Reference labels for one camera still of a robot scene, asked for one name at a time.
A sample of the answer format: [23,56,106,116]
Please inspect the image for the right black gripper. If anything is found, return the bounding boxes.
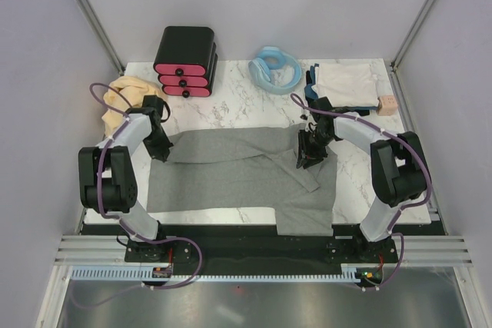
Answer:
[296,128,334,169]

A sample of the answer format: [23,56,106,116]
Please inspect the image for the yellow t shirt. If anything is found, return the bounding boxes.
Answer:
[101,76,165,136]

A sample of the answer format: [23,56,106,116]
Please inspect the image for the grey t shirt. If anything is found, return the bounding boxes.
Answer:
[147,124,337,236]

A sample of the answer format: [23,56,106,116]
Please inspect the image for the light blue headphones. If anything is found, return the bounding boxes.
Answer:
[248,46,302,95]

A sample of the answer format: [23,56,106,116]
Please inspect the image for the black pink drawer box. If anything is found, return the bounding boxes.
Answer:
[153,26,218,98]

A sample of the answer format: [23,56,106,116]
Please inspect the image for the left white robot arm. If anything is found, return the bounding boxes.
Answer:
[78,95,172,263]

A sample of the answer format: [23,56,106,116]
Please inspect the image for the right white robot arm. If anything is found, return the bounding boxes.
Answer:
[291,93,432,262]

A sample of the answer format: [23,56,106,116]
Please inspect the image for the white blue folded t shirt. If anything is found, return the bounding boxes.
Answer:
[304,62,381,111]

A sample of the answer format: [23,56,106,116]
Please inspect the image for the pink cube power strip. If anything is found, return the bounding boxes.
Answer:
[377,94,398,116]

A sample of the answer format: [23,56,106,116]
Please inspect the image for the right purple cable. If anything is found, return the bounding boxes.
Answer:
[290,92,434,293]

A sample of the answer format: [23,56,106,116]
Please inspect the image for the purple cable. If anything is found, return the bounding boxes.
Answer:
[71,81,204,309]
[290,92,434,293]

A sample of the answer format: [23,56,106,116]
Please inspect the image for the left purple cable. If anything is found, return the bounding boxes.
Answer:
[71,81,204,309]

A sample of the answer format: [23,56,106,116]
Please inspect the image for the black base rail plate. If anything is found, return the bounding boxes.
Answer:
[82,222,399,277]

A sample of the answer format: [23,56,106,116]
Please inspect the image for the light blue cable duct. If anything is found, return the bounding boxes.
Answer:
[70,266,361,283]

